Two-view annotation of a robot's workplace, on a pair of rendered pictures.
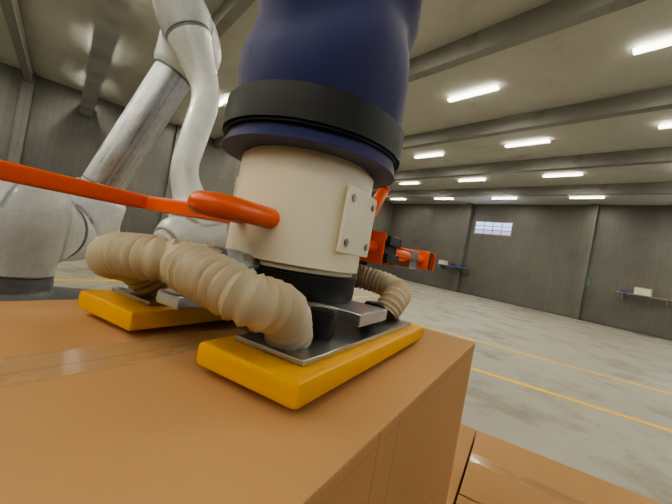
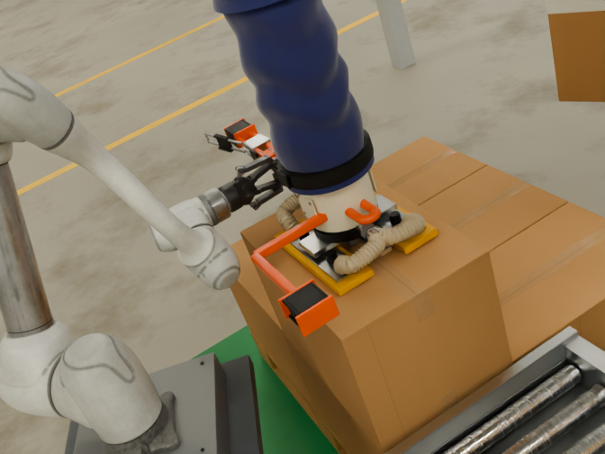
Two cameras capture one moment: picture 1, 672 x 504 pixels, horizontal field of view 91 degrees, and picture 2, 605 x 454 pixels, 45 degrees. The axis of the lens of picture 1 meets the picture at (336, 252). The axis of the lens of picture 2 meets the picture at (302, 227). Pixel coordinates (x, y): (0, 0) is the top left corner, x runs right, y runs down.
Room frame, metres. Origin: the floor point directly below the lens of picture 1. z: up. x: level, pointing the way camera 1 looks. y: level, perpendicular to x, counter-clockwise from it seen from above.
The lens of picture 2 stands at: (-0.53, 1.23, 1.98)
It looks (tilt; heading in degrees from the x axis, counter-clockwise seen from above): 32 degrees down; 313
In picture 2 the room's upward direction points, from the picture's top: 21 degrees counter-clockwise
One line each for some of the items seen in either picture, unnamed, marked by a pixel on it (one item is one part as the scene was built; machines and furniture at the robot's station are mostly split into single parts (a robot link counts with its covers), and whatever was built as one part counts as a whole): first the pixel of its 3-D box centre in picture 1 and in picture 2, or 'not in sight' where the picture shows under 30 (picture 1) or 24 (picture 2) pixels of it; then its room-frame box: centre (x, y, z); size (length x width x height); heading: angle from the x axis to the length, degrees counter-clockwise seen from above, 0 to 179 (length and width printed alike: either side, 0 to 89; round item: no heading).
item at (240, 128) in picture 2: (418, 259); (241, 132); (0.96, -0.24, 1.08); 0.08 x 0.07 x 0.05; 151
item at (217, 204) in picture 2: not in sight; (215, 205); (0.77, 0.13, 1.08); 0.09 x 0.06 x 0.09; 152
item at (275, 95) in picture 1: (312, 141); (323, 156); (0.43, 0.06, 1.20); 0.23 x 0.23 x 0.04
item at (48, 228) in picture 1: (23, 220); (104, 382); (0.71, 0.67, 1.00); 0.18 x 0.16 x 0.22; 10
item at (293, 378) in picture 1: (348, 326); (380, 212); (0.39, -0.03, 0.98); 0.34 x 0.10 x 0.05; 151
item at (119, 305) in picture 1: (232, 291); (319, 249); (0.48, 0.14, 0.98); 0.34 x 0.10 x 0.05; 151
